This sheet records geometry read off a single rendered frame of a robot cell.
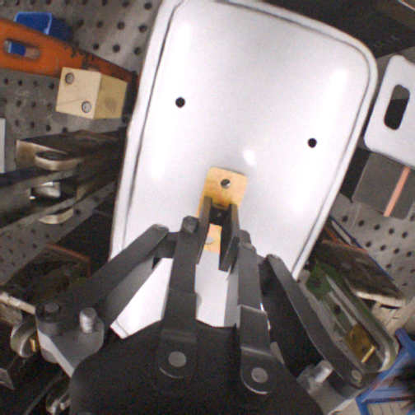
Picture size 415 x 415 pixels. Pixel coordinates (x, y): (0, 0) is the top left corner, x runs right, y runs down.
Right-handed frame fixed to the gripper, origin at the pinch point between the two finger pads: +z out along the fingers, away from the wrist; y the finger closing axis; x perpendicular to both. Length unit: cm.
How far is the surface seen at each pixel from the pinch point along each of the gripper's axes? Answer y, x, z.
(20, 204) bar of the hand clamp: -14.5, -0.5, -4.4
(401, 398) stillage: 228, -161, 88
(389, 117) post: 17.4, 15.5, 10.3
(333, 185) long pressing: 10.8, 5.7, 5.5
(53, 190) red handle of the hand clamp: -13.5, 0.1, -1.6
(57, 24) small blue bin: -40, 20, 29
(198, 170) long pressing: -2.9, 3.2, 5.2
